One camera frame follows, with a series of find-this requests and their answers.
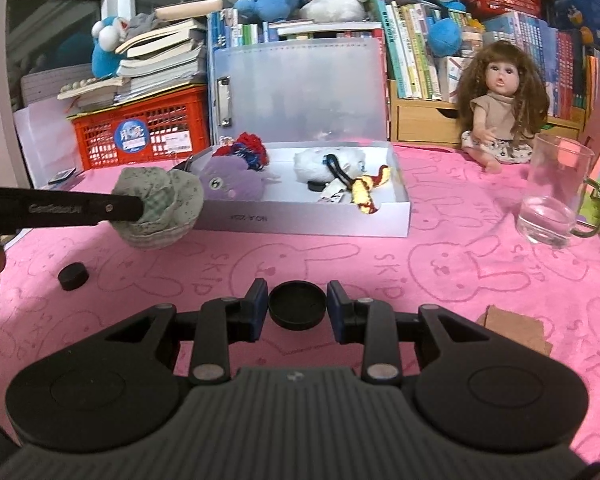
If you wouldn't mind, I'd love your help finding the white cardboard box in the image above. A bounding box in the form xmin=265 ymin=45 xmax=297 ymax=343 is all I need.
xmin=177 ymin=142 xmax=412 ymax=238

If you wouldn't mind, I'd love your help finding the black round lid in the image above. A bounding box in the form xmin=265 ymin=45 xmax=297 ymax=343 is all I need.
xmin=268 ymin=282 xmax=327 ymax=332

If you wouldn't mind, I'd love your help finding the green checked fabric hat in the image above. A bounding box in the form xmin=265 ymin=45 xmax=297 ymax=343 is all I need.
xmin=111 ymin=166 xmax=205 ymax=251

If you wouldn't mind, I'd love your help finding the wooden drawer organizer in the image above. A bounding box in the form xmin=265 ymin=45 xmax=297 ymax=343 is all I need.
xmin=387 ymin=79 xmax=588 ymax=148

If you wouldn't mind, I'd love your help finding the brown cardboard piece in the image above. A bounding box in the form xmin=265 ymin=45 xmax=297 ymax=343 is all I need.
xmin=475 ymin=305 xmax=553 ymax=358

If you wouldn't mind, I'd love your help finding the red plastic crate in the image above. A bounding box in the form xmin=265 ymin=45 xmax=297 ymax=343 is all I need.
xmin=70 ymin=86 xmax=211 ymax=171

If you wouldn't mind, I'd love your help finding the brown-haired doll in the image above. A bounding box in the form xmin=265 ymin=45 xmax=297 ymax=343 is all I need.
xmin=452 ymin=41 xmax=553 ymax=175

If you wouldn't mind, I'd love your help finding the white paper sheet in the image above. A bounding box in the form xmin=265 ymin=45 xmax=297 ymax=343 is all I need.
xmin=12 ymin=102 xmax=81 ymax=186

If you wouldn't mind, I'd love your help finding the white perforated board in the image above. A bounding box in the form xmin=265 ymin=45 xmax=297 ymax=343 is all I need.
xmin=20 ymin=62 xmax=96 ymax=106

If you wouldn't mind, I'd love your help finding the purple plush toy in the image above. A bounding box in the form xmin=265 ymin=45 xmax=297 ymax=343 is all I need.
xmin=192 ymin=155 xmax=281 ymax=203

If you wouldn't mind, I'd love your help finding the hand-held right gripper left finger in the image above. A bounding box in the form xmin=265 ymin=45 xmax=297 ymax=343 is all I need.
xmin=97 ymin=277 xmax=270 ymax=387

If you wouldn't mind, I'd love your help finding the row of green-spined books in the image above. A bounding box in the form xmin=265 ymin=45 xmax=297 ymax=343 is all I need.
xmin=370 ymin=0 xmax=486 ymax=101

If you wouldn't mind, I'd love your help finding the white fluffy plush toy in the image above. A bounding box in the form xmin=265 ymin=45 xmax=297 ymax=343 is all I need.
xmin=293 ymin=147 xmax=367 ymax=186

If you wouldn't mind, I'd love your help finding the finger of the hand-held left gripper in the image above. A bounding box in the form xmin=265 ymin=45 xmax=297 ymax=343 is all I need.
xmin=0 ymin=186 xmax=146 ymax=237

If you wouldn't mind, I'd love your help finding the wooden bead string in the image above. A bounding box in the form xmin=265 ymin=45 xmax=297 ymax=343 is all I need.
xmin=62 ymin=77 xmax=98 ymax=93

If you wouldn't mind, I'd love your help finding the blue patterned cloth pouch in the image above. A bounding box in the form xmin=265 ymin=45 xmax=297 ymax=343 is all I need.
xmin=225 ymin=142 xmax=271 ymax=168

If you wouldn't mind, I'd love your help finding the yellow red striped toy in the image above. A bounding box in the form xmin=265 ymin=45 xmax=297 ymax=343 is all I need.
xmin=351 ymin=165 xmax=392 ymax=216

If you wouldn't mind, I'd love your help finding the white printed fabric scrap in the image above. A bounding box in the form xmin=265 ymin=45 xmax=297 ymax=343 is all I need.
xmin=319 ymin=180 xmax=351 ymax=205

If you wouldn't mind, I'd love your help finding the grey cloth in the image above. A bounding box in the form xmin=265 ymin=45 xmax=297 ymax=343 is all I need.
xmin=127 ymin=11 xmax=156 ymax=33

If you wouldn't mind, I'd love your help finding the glass cup with green handle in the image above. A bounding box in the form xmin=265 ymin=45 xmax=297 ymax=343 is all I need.
xmin=517 ymin=133 xmax=600 ymax=250

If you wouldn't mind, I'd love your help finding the stack of books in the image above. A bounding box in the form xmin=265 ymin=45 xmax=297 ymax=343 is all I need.
xmin=57 ymin=4 xmax=208 ymax=111

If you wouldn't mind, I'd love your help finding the row of blue red books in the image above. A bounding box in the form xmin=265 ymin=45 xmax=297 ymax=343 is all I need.
xmin=482 ymin=12 xmax=600 ymax=121

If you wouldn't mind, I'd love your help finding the blue printed carton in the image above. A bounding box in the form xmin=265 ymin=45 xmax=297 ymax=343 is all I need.
xmin=547 ymin=0 xmax=600 ymax=51

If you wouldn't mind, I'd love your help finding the pink printed tablecloth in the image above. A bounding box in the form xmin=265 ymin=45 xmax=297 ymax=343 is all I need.
xmin=0 ymin=142 xmax=600 ymax=466

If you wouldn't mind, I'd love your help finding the blue white cat plush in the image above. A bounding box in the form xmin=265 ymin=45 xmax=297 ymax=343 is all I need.
xmin=91 ymin=16 xmax=131 ymax=80

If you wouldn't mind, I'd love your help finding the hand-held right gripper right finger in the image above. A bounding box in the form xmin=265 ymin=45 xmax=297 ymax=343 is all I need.
xmin=326 ymin=279 xmax=496 ymax=387

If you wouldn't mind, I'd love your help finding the black hair tie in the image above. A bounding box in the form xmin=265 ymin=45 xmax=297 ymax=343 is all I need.
xmin=322 ymin=154 xmax=357 ymax=187

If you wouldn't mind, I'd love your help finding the small blue plush toy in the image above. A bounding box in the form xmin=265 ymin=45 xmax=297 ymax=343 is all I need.
xmin=234 ymin=0 xmax=306 ymax=23

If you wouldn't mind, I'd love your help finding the row of thin books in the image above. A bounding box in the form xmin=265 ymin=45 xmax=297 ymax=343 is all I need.
xmin=209 ymin=7 xmax=386 ymax=51

